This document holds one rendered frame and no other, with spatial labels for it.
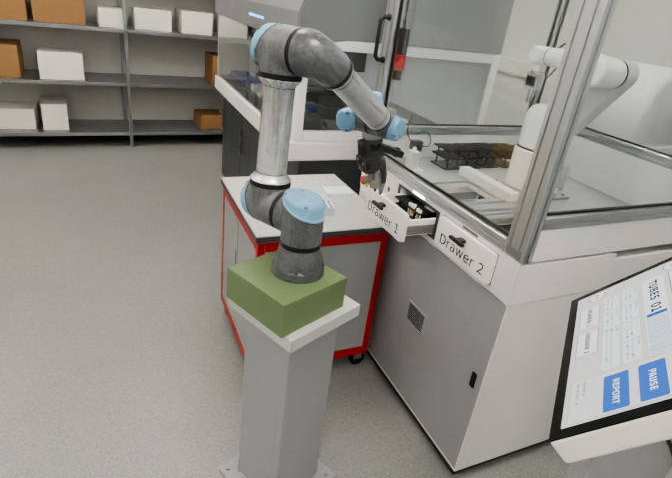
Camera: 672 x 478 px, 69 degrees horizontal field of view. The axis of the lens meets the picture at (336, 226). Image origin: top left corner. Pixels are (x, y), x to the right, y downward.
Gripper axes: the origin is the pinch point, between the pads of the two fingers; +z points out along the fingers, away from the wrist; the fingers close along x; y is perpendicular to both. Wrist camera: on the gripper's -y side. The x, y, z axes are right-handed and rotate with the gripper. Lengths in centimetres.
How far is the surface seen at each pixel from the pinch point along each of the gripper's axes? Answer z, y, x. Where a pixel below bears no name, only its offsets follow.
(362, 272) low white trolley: 42.3, 2.4, -11.8
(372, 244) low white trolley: 29.8, -2.5, -11.3
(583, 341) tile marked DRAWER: -1, 4, 93
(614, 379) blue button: -7, 14, 107
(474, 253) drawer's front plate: 11.5, -13.2, 38.5
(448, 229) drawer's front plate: 9.7, -13.8, 23.7
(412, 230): 12.7, -5.9, 13.4
